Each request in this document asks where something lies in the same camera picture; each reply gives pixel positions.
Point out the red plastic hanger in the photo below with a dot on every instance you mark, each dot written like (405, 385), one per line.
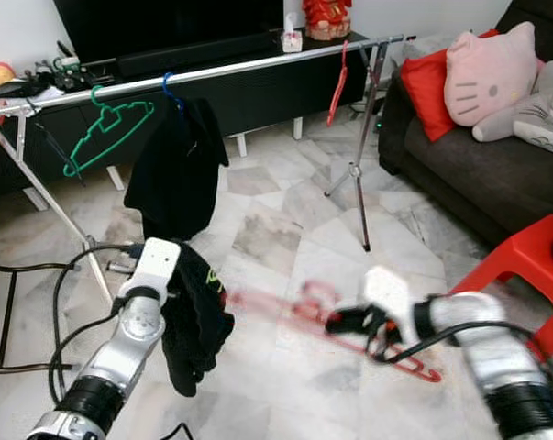
(340, 78)
(423, 374)

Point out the black garment with green print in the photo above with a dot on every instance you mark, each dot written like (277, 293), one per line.
(198, 330)

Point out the green plastic hanger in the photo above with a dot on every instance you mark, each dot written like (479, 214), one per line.
(104, 106)

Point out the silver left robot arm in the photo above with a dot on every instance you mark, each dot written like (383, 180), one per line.
(129, 353)

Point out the blue plastic hanger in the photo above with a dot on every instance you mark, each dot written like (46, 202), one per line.
(167, 87)

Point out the red plastic stool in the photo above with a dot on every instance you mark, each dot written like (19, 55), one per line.
(519, 257)

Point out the dark brown sofa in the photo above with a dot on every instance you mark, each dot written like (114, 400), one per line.
(478, 174)

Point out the black t-shirt with green logo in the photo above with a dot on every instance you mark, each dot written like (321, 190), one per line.
(175, 174)

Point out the black tv console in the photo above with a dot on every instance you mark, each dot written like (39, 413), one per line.
(267, 101)

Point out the red cushion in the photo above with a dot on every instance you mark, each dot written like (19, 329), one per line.
(423, 92)

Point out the grey plush toy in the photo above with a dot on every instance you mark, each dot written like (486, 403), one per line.
(533, 115)

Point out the silver metal clothes rack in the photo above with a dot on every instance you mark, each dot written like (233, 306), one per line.
(248, 66)

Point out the pink cat face plush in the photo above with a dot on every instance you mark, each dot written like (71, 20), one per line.
(487, 78)

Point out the white tissue box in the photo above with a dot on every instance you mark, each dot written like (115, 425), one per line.
(293, 40)

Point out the black soundbar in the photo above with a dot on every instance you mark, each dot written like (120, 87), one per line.
(203, 55)

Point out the red gold figurine statue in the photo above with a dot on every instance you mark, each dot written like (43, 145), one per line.
(326, 18)

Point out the orange round figurine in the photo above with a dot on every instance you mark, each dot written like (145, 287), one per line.
(1, 75)

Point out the black pouch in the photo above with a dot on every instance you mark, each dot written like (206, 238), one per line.
(19, 88)

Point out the black flat television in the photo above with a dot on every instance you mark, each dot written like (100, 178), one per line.
(166, 27)

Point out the black basket with remotes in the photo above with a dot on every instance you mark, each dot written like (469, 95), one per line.
(83, 78)

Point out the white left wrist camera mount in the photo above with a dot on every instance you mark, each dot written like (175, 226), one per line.
(157, 261)

